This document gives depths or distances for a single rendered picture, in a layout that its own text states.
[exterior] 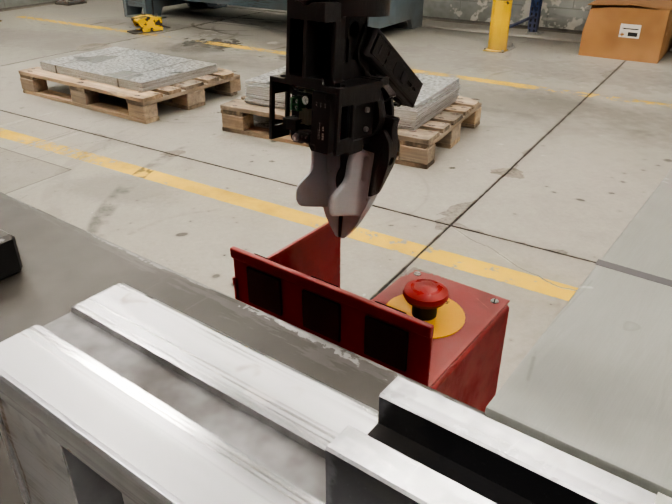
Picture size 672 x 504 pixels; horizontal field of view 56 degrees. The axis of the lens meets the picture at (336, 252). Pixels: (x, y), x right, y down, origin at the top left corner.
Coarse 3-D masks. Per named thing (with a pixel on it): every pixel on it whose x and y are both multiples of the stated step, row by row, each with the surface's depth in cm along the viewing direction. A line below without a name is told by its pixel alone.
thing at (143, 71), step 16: (112, 48) 449; (48, 64) 408; (64, 64) 405; (80, 64) 405; (96, 64) 405; (112, 64) 405; (128, 64) 405; (144, 64) 405; (160, 64) 405; (176, 64) 405; (192, 64) 405; (208, 64) 405; (96, 80) 386; (112, 80) 377; (128, 80) 369; (144, 80) 368; (160, 80) 374; (176, 80) 383
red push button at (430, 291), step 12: (408, 288) 55; (420, 288) 55; (432, 288) 55; (444, 288) 55; (408, 300) 55; (420, 300) 54; (432, 300) 54; (444, 300) 54; (420, 312) 55; (432, 312) 56
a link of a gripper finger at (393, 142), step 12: (396, 120) 54; (384, 132) 54; (396, 132) 55; (372, 144) 55; (384, 144) 54; (396, 144) 55; (384, 156) 55; (396, 156) 55; (372, 168) 55; (384, 168) 55; (372, 180) 56; (384, 180) 57; (372, 192) 57
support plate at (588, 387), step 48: (624, 240) 22; (624, 288) 19; (576, 336) 17; (624, 336) 17; (528, 384) 15; (576, 384) 15; (624, 384) 15; (528, 432) 14; (576, 432) 14; (624, 432) 14
